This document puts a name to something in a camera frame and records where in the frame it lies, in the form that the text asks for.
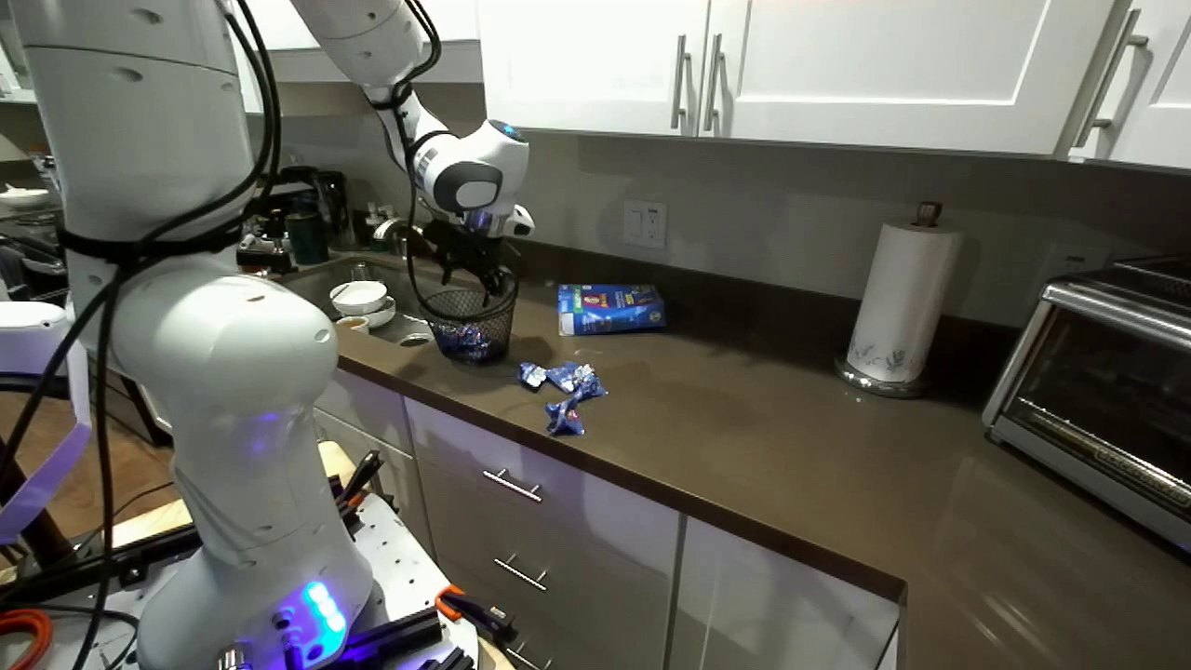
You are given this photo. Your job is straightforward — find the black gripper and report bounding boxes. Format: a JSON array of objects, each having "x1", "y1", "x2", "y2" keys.
[{"x1": 430, "y1": 221, "x2": 519, "y2": 303}]

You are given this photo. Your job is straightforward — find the black countertop machine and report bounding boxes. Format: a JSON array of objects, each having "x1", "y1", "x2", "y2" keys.
[{"x1": 237, "y1": 164, "x2": 354, "y2": 271}]

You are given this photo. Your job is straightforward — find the white round container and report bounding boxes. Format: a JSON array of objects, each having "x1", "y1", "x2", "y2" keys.
[{"x1": 324, "y1": 277, "x2": 401, "y2": 334}]

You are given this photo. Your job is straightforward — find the blue snack box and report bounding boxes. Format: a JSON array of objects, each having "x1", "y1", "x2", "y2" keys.
[{"x1": 554, "y1": 281, "x2": 670, "y2": 340}]

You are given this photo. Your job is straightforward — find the tan wooden board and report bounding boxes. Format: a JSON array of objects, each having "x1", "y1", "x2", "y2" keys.
[{"x1": 108, "y1": 434, "x2": 366, "y2": 552}]

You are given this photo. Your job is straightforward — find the white lower drawer cabinets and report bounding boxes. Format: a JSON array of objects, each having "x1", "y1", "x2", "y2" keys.
[{"x1": 308, "y1": 366, "x2": 912, "y2": 670}]

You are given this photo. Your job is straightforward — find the perforated metal robot table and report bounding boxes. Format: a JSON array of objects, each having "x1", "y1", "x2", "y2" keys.
[{"x1": 332, "y1": 490, "x2": 480, "y2": 670}]

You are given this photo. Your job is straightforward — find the white paper towel roll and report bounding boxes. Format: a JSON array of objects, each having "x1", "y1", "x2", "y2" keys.
[{"x1": 838, "y1": 200, "x2": 968, "y2": 398}]

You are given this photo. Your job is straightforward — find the white upper cabinets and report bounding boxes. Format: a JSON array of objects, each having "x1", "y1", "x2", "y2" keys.
[{"x1": 237, "y1": 0, "x2": 1191, "y2": 175}]

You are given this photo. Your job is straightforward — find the silver toaster oven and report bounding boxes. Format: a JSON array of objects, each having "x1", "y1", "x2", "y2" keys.
[{"x1": 979, "y1": 257, "x2": 1191, "y2": 557}]

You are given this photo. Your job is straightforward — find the black wire mesh basket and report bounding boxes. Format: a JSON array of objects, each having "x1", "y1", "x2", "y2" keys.
[{"x1": 407, "y1": 249, "x2": 521, "y2": 367}]

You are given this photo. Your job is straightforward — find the white wall outlet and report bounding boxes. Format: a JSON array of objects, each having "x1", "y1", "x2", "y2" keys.
[{"x1": 622, "y1": 196, "x2": 670, "y2": 249}]

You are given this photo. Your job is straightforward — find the silver drawer handle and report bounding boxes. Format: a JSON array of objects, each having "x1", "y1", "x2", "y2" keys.
[
  {"x1": 499, "y1": 638, "x2": 551, "y2": 670},
  {"x1": 476, "y1": 460, "x2": 551, "y2": 506},
  {"x1": 489, "y1": 547, "x2": 554, "y2": 594}
]

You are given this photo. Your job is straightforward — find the silver cabinet handle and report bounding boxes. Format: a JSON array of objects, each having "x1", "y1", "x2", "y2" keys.
[
  {"x1": 699, "y1": 30, "x2": 731, "y2": 139},
  {"x1": 665, "y1": 30, "x2": 698, "y2": 135},
  {"x1": 1067, "y1": 5, "x2": 1153, "y2": 161}
]

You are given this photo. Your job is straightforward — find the orange handled black tool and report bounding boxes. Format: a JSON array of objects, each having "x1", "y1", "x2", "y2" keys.
[{"x1": 432, "y1": 581, "x2": 521, "y2": 653}]

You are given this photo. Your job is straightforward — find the purple strap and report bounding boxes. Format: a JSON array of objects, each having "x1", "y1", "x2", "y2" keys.
[{"x1": 0, "y1": 416, "x2": 101, "y2": 552}]

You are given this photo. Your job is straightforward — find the orange cable loop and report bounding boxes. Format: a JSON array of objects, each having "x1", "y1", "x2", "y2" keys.
[{"x1": 0, "y1": 602, "x2": 60, "y2": 670}]

